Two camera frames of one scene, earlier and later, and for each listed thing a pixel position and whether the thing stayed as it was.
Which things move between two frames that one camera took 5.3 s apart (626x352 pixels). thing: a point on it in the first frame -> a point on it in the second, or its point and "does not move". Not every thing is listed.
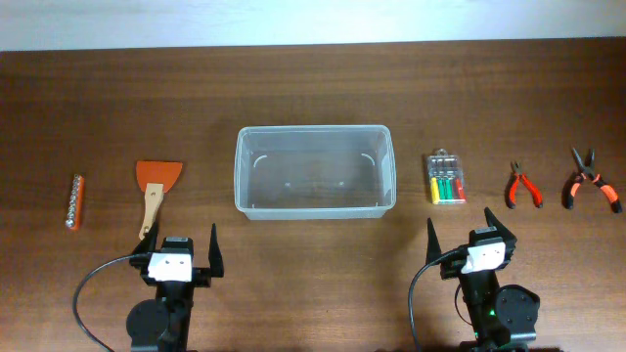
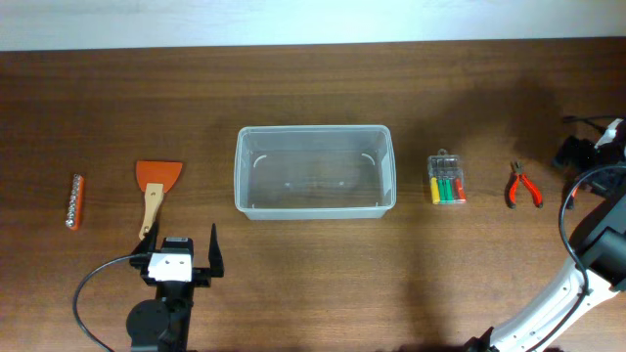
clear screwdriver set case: (447, 182) does not move
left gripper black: (203, 277) does not move
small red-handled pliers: (513, 190) does not move
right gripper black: (451, 268) -> (575, 159)
